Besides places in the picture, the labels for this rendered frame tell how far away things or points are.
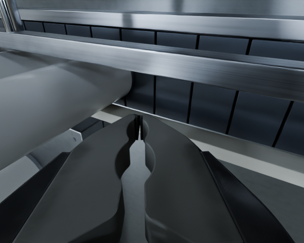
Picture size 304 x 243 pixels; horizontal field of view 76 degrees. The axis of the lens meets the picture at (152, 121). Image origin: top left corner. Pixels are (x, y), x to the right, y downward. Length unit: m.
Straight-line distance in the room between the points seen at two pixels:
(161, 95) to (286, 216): 0.23
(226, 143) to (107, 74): 0.12
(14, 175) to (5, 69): 0.32
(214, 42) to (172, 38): 0.04
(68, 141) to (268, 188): 0.30
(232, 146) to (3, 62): 0.21
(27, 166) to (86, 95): 0.37
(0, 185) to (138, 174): 0.27
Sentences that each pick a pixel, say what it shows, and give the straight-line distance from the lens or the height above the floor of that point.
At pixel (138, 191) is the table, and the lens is 0.41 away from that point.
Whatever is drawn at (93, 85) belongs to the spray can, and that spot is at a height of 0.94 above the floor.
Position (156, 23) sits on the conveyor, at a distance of 0.19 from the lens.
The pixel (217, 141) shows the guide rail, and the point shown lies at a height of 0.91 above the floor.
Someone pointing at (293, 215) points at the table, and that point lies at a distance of 0.32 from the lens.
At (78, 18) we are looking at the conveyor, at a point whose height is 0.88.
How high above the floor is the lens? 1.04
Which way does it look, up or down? 48 degrees down
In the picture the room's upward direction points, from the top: 133 degrees counter-clockwise
